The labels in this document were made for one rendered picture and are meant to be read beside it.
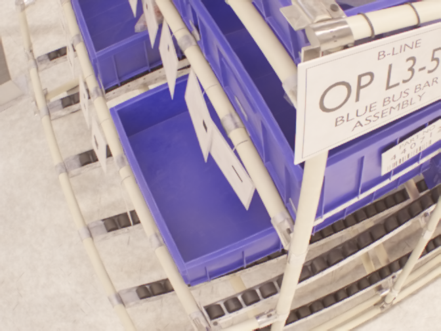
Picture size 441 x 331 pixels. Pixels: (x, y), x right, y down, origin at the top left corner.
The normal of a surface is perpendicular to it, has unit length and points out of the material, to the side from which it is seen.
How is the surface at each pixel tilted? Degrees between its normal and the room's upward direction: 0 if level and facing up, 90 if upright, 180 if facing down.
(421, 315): 0
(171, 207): 3
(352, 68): 90
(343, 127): 90
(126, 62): 90
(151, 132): 3
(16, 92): 90
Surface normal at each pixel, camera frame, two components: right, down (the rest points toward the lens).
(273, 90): -0.08, -0.43
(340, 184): 0.40, 0.81
